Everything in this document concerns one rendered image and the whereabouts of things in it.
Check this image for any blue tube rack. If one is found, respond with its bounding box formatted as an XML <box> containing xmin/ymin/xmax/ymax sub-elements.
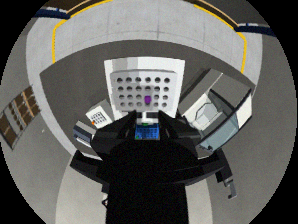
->
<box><xmin>135</xmin><ymin>124</ymin><xmax>159</xmax><ymax>138</ymax></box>

